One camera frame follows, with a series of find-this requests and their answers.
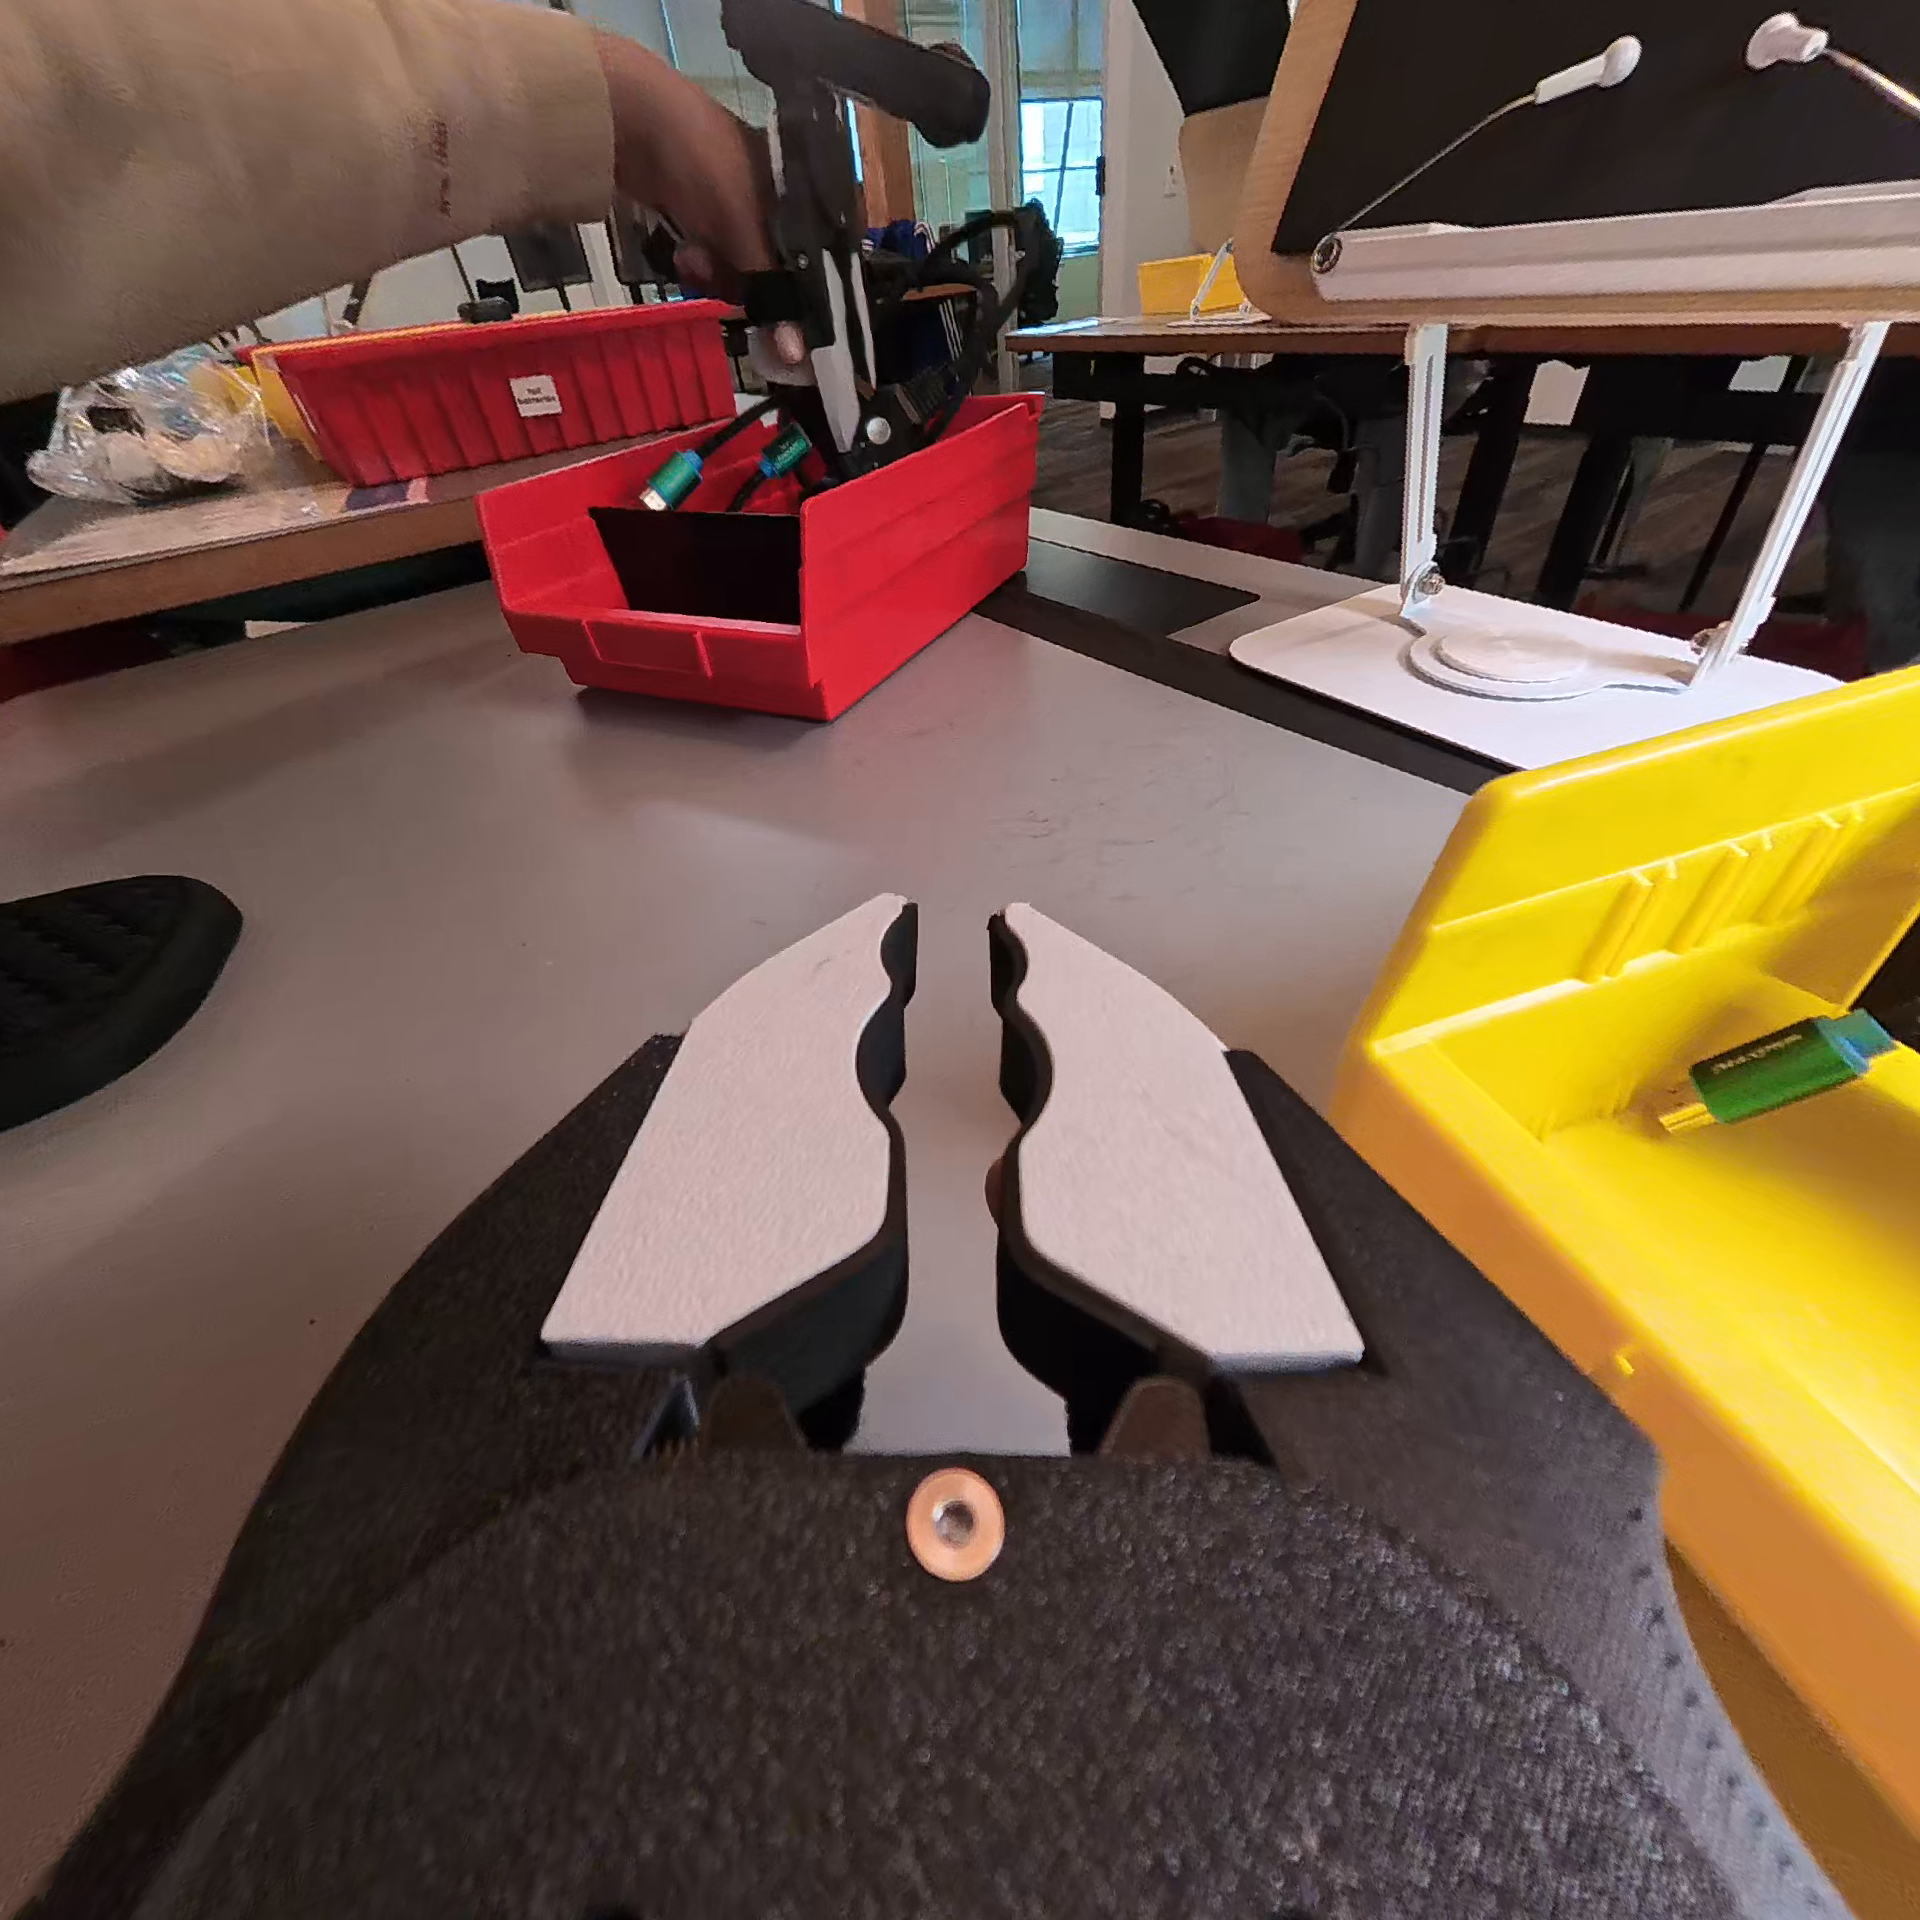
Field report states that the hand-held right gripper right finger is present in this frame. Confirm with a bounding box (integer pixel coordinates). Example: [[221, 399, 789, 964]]
[[985, 903, 1367, 1450]]

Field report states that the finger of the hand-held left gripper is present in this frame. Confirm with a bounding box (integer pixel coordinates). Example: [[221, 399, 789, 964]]
[[814, 244, 888, 461]]

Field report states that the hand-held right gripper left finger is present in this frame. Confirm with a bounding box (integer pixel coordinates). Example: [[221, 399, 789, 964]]
[[539, 895, 918, 1418]]

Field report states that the thick black braided cable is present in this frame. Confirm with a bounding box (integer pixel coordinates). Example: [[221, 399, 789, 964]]
[[859, 206, 1070, 456]]

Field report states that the red plastic bin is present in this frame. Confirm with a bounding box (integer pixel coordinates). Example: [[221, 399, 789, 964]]
[[477, 393, 1046, 726]]

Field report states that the yellow plastic bin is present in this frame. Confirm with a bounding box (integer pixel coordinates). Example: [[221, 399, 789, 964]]
[[1327, 665, 1920, 1861], [1134, 252, 1253, 321]]

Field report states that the person's left forearm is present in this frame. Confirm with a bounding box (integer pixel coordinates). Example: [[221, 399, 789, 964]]
[[0, 0, 621, 407]]

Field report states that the person's left hand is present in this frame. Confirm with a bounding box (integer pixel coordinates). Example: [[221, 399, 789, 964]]
[[590, 30, 807, 370]]

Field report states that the black table mat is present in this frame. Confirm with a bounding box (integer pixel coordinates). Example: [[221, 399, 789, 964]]
[[1027, 536, 1262, 639]]

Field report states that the red bin white label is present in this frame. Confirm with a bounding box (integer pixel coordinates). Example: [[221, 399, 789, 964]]
[[240, 297, 748, 488]]

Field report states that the black tape strip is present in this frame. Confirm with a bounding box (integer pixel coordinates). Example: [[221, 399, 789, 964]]
[[975, 576, 1501, 797]]

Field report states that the white tablet stand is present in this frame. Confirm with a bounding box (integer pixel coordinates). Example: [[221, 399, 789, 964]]
[[1230, 189, 1920, 773]]

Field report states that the black textured pad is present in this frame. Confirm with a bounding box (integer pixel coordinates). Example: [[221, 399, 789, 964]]
[[0, 874, 244, 1135]]

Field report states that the clear plastic bag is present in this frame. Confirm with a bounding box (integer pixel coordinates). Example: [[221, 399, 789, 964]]
[[26, 343, 283, 504]]

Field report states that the white tipped thin cord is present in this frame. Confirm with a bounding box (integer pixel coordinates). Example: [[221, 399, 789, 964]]
[[1321, 37, 1647, 256], [1745, 12, 1920, 121]]

